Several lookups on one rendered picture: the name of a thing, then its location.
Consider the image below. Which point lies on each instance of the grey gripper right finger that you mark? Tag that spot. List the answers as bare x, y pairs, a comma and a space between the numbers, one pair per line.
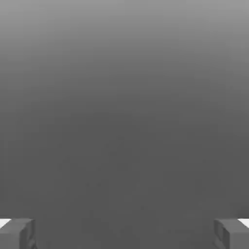
233, 233

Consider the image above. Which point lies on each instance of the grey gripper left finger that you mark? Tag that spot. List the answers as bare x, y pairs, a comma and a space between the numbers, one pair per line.
13, 233

